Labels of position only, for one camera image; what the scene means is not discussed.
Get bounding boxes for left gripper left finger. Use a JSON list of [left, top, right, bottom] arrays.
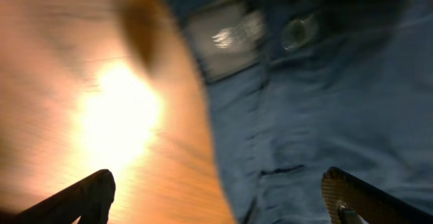
[[13, 169, 116, 224]]

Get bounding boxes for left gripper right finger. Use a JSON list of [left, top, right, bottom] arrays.
[[321, 167, 432, 224]]

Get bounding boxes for navy blue shorts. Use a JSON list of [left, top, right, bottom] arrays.
[[165, 0, 432, 223]]

